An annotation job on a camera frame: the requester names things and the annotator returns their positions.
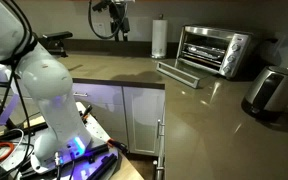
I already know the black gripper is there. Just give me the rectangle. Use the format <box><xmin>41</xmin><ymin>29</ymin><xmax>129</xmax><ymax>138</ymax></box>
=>
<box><xmin>91</xmin><ymin>0</ymin><xmax>135</xmax><ymax>42</ymax></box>

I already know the toaster oven glass door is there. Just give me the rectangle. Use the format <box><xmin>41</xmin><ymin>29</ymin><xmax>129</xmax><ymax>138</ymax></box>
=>
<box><xmin>156</xmin><ymin>60</ymin><xmax>211</xmax><ymax>89</ymax></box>

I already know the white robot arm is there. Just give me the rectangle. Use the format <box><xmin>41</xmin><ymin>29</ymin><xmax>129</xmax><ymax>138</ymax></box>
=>
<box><xmin>0</xmin><ymin>0</ymin><xmax>92</xmax><ymax>166</ymax></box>

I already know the white lower cabinet door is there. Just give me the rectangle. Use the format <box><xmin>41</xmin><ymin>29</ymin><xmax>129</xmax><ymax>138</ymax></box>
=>
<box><xmin>123</xmin><ymin>87</ymin><xmax>165</xmax><ymax>156</ymax></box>

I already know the silver toaster oven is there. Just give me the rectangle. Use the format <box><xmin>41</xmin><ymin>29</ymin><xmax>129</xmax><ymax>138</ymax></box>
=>
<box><xmin>177</xmin><ymin>25</ymin><xmax>252</xmax><ymax>78</ymax></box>

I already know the white paper towel roll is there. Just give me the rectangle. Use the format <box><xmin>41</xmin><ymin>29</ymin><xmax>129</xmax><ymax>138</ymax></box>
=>
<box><xmin>151</xmin><ymin>14</ymin><xmax>168</xmax><ymax>59</ymax></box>

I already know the white cabinet drawer front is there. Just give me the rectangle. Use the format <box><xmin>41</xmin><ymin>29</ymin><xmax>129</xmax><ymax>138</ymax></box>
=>
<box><xmin>73</xmin><ymin>83</ymin><xmax>123</xmax><ymax>105</ymax></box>

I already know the white wall outlet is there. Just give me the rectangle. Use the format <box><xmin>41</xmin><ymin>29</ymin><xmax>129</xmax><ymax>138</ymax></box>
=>
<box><xmin>93</xmin><ymin>23</ymin><xmax>106</xmax><ymax>37</ymax></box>

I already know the black camera on stand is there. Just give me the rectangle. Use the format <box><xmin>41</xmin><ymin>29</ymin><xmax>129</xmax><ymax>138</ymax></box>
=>
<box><xmin>38</xmin><ymin>31</ymin><xmax>73</xmax><ymax>58</ymax></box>

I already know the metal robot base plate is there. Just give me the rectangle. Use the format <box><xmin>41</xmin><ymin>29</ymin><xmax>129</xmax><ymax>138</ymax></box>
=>
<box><xmin>0</xmin><ymin>114</ymin><xmax>119</xmax><ymax>180</ymax></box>

